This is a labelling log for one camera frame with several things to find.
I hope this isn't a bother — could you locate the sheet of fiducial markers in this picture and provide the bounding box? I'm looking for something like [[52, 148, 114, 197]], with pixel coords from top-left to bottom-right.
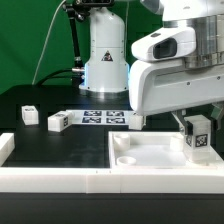
[[71, 110, 133, 125]]

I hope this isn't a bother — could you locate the black cable at base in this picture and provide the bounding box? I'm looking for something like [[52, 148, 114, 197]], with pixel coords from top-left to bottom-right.
[[35, 68, 84, 86]]

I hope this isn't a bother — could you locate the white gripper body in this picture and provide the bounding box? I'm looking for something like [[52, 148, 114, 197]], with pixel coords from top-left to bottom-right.
[[129, 27, 224, 115]]

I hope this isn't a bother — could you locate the white square table top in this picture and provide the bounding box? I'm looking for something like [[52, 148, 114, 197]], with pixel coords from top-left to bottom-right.
[[108, 131, 224, 169]]

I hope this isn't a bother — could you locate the grey cable on backdrop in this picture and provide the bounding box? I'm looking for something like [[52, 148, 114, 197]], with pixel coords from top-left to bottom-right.
[[31, 0, 69, 86]]

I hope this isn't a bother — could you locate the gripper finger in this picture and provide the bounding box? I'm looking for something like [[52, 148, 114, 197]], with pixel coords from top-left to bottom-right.
[[172, 110, 187, 136], [211, 102, 224, 130]]

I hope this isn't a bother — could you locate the white U-shaped fence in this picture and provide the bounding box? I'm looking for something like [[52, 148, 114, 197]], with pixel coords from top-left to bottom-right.
[[0, 133, 224, 194]]

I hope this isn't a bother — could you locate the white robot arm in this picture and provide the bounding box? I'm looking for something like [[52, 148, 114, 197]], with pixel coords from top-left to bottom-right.
[[81, 0, 224, 134]]

